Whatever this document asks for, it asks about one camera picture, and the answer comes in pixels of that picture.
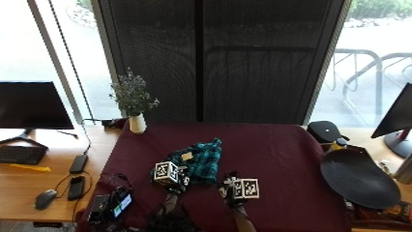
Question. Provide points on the grey metal bicycle rack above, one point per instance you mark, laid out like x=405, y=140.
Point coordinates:
x=367, y=80

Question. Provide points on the colourful snack packets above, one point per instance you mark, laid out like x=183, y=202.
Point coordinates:
x=382, y=212

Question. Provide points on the bunch of small pale flowers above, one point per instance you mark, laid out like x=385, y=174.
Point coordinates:
x=131, y=93

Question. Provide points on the black device with lit screen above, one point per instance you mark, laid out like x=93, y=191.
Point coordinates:
x=122, y=201

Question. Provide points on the white marker cube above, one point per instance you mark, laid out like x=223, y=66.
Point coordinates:
x=167, y=172
x=246, y=188

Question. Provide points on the black smartphone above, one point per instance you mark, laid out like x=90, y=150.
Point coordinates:
x=77, y=188

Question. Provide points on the person's right hand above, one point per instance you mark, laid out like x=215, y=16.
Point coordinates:
x=229, y=193

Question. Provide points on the dark mesh window blind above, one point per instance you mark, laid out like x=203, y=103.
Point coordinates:
x=219, y=61

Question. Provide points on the black zip case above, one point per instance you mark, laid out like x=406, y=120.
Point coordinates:
x=325, y=130

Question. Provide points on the black computer monitor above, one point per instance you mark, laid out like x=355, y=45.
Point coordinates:
x=31, y=106

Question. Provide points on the yellow bottle with black cap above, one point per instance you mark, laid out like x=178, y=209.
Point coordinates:
x=339, y=143

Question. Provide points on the black monitor with round stand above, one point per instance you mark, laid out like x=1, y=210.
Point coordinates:
x=395, y=119

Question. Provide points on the white vase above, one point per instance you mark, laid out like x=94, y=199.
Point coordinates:
x=138, y=123

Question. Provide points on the black round tray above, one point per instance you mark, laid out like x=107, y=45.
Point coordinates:
x=359, y=179

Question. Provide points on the teal plaid cloth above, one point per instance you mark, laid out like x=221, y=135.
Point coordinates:
x=202, y=161

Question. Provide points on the black box device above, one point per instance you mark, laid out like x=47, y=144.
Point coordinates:
x=98, y=205

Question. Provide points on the yellow flat strip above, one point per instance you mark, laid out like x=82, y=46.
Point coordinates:
x=30, y=167

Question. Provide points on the black keyboard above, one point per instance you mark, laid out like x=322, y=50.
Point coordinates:
x=21, y=154

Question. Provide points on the person's left hand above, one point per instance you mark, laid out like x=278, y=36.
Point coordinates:
x=183, y=179

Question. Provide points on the black power adapter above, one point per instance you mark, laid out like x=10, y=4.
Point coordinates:
x=79, y=163

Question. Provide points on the black computer mouse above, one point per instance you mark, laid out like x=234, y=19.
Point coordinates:
x=45, y=199

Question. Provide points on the maroon tablecloth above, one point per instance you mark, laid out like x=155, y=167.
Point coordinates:
x=266, y=167

